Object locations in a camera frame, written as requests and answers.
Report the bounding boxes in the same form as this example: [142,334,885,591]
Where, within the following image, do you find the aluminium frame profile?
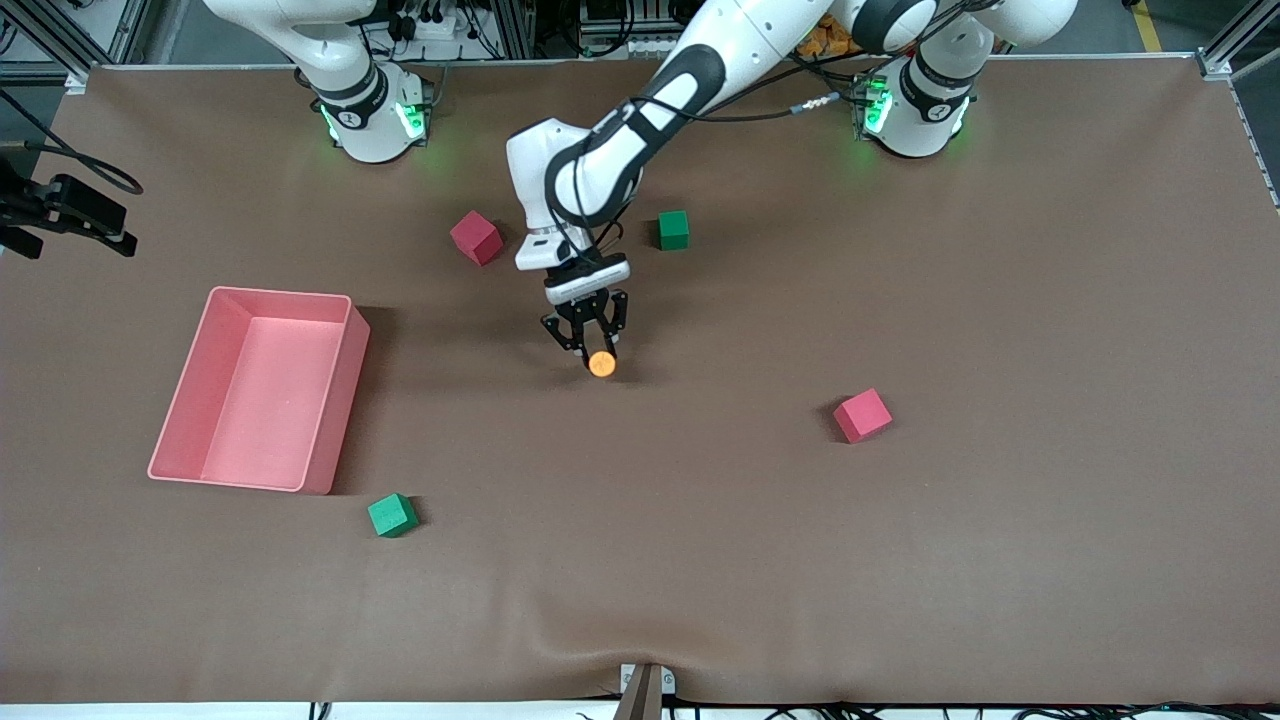
[0,0,151,83]
[1195,0,1280,83]

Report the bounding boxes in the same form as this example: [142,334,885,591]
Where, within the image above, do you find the white power strip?
[385,0,476,43]

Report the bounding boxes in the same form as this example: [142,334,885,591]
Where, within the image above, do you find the red foam cube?
[449,210,504,267]
[832,388,894,445]

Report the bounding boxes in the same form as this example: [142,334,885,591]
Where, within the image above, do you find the metal mat clamp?
[612,662,677,720]

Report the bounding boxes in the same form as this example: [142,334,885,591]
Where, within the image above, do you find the brown table mat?
[0,55,1280,706]

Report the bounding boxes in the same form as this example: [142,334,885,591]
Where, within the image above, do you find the orange snack bag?
[795,15,853,59]

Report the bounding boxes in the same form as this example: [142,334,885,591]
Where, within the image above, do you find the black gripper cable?
[555,85,876,263]
[0,88,146,196]

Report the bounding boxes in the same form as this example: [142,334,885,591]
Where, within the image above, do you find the pink plastic bin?
[147,286,371,496]

